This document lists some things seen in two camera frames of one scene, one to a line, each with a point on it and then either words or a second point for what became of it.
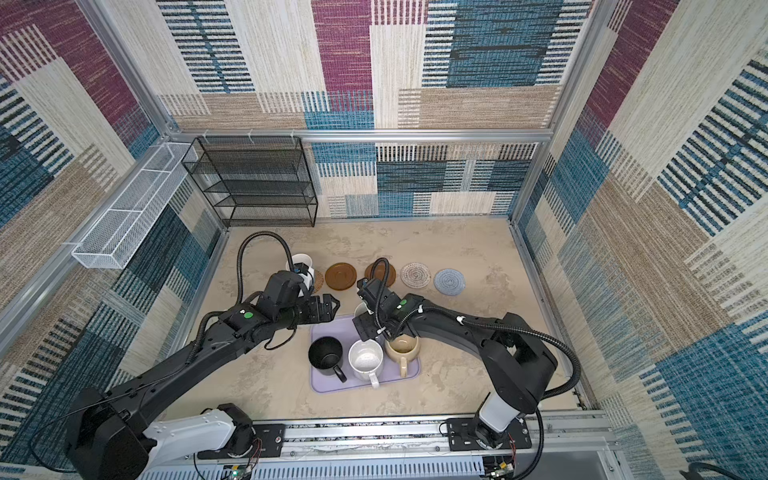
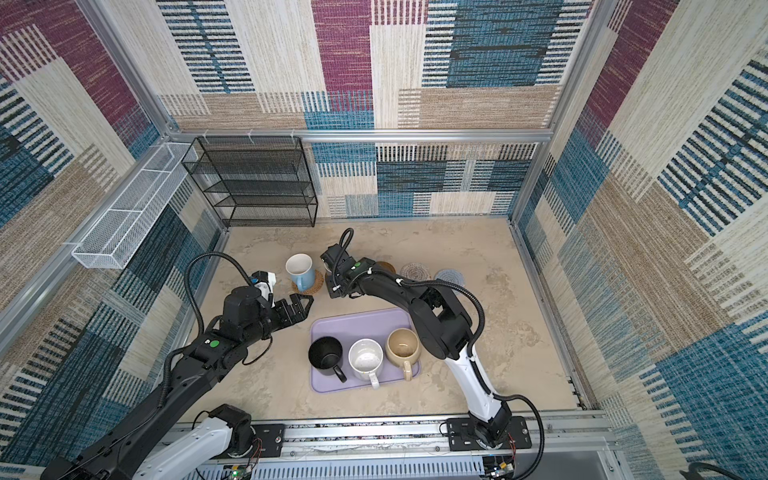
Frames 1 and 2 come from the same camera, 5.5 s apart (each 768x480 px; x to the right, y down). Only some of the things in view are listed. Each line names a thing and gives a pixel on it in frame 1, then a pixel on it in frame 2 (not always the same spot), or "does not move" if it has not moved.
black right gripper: [366, 328] to [333, 290]
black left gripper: [316, 315] to [299, 313]
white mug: [366, 360] does not move
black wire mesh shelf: [255, 181] does not move
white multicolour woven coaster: [415, 275] does not move
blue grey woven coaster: [449, 281] does not move
